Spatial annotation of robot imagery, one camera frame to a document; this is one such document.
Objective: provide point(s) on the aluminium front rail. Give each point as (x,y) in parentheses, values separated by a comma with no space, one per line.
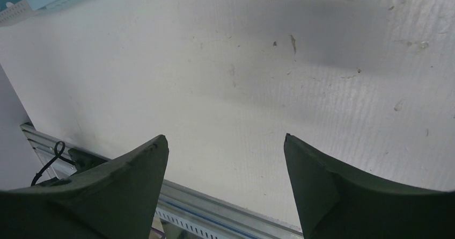
(196,213)

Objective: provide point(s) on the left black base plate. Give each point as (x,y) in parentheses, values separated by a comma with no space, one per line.
(84,161)

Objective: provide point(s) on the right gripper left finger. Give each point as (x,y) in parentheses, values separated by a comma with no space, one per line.
(115,199)

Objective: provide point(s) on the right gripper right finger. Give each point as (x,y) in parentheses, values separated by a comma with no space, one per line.
(337,200)

